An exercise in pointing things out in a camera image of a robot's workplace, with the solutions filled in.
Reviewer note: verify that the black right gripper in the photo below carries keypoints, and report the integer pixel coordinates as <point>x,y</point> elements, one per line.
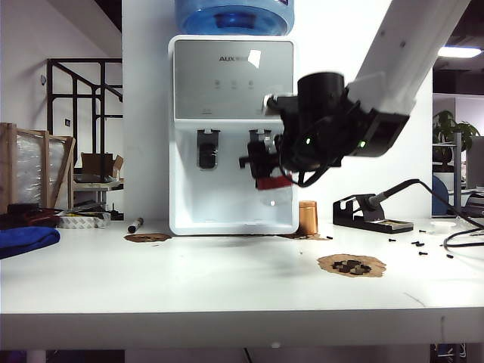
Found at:
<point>314,125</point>

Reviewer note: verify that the glass bottle with red belts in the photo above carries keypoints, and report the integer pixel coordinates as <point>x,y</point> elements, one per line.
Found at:
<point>272,184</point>

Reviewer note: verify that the black dispenser tap paddle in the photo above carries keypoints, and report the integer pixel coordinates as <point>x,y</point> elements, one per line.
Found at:
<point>260,133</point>
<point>208,151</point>

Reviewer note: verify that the white water dispenser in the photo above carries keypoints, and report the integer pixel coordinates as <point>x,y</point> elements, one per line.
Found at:
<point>211,75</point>

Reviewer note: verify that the blue water jug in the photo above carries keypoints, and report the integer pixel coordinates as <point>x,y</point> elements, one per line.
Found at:
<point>234,19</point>

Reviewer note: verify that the copper cylinder can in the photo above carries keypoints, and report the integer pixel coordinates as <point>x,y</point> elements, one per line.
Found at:
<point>309,219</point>

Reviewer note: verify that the black soldering iron stand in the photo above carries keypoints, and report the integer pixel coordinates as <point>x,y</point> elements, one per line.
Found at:
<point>363,224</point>

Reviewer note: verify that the black soldering iron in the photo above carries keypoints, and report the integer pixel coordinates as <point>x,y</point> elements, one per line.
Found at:
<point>393,190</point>

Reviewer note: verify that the small brown paper patch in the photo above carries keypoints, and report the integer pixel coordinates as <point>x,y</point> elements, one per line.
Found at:
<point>147,237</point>

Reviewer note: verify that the black marker pen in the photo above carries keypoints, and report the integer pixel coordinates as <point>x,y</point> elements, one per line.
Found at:
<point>135,225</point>

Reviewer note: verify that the brown cardboard box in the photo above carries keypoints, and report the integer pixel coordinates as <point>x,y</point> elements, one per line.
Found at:
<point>96,162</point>

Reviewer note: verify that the background white side table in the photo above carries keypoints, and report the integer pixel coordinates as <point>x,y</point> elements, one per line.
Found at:
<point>98,186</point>

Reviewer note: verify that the blue chair back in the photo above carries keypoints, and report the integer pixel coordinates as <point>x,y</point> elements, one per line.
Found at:
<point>439,196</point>

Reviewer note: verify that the green potted plant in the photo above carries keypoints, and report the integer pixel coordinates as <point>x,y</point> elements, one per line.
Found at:
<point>446,121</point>

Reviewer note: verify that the black stair railing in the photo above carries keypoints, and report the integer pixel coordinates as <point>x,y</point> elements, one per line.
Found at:
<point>75,98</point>

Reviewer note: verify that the ceiling light panel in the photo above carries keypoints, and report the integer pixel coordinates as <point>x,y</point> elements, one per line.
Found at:
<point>459,51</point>

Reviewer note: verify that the flat black box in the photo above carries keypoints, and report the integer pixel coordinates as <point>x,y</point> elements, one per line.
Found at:
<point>22,208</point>

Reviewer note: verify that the blue cloth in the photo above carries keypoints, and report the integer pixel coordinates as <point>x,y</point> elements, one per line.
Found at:
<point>26,238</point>

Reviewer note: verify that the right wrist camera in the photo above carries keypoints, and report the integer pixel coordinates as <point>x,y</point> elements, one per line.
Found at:
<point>273,105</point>

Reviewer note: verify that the wooden crate frame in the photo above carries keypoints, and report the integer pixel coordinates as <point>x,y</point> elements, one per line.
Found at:
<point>47,170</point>

